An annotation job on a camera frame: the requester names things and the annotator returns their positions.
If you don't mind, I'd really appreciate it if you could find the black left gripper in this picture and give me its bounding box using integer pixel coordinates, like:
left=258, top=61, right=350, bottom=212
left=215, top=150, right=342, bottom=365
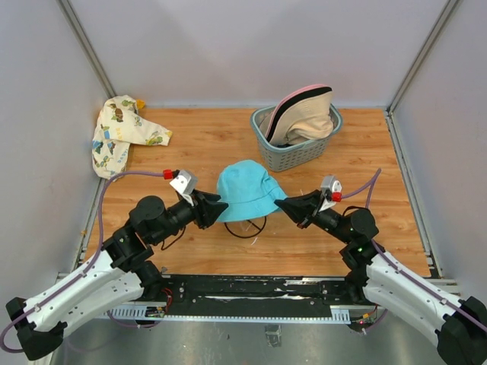
left=151, top=189, right=230, bottom=244

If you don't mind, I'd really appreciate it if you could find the black pink-lined hat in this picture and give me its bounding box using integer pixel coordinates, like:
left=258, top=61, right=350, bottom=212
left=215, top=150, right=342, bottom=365
left=264, top=84, right=333, bottom=144

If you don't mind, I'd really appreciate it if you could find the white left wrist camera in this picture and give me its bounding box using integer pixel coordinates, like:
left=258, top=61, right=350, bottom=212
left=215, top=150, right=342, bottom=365
left=163, top=170, right=199, bottom=206

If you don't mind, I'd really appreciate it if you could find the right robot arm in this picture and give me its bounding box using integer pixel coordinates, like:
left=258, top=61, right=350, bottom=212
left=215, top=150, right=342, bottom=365
left=275, top=190, right=486, bottom=364

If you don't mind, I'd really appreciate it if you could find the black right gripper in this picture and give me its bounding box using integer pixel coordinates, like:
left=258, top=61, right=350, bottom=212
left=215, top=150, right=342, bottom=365
left=275, top=189, right=352, bottom=244

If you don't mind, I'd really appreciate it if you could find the cartoon print cloth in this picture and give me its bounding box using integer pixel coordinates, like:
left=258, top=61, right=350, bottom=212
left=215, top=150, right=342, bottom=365
left=91, top=95, right=173, bottom=179

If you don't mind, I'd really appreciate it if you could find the grey plastic basket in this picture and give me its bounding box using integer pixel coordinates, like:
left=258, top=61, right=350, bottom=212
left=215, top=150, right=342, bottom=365
left=250, top=104, right=343, bottom=172

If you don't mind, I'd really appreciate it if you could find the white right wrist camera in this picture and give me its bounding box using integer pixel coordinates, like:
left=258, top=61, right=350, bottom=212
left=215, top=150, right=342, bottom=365
left=319, top=175, right=342, bottom=212

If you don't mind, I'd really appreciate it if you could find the small yellow object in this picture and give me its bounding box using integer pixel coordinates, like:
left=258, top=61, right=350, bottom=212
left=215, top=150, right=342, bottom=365
left=136, top=100, right=145, bottom=110

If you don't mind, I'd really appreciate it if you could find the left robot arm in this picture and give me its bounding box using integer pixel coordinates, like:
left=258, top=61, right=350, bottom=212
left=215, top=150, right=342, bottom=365
left=6, top=191, right=228, bottom=360

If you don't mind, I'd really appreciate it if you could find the black wire hat stand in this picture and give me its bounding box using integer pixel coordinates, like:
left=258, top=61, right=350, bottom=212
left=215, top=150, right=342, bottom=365
left=224, top=217, right=267, bottom=240

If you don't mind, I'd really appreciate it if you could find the turquoise bucket hat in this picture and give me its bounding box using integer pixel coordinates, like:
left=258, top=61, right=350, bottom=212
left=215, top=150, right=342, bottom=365
left=217, top=160, right=287, bottom=223

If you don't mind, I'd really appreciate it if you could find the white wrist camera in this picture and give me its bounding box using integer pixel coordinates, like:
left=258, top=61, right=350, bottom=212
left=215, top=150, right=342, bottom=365
left=319, top=175, right=342, bottom=212
left=163, top=170, right=199, bottom=206

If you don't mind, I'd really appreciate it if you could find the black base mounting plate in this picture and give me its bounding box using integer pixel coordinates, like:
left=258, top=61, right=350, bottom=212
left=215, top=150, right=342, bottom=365
left=161, top=274, right=374, bottom=320

